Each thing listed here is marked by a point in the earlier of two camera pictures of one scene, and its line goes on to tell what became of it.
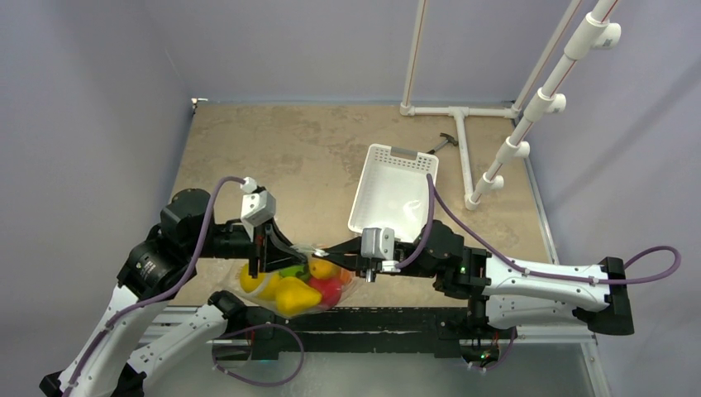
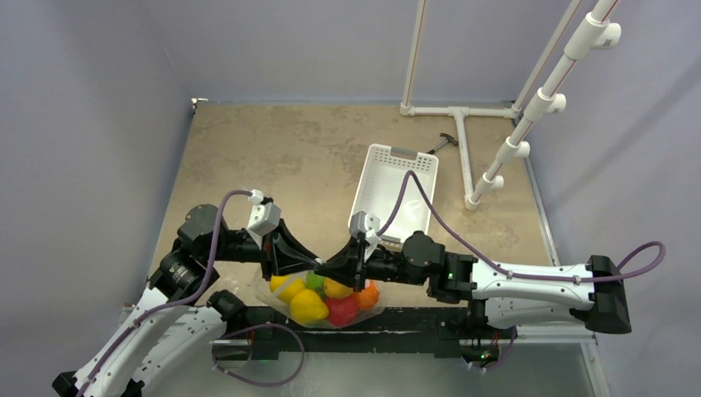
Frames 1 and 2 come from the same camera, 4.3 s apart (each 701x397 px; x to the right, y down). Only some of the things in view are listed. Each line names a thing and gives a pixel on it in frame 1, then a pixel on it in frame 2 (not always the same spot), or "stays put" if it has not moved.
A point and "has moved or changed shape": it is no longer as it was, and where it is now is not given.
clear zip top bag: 304,285 has moved or changed shape
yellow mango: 247,282 → 293,285
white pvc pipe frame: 597,28 stays put
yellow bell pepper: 293,295 → 307,306
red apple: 331,289 → 342,312
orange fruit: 346,276 has moved or changed shape
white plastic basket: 393,192 stays put
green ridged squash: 298,270 has moved or changed shape
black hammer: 450,139 stays put
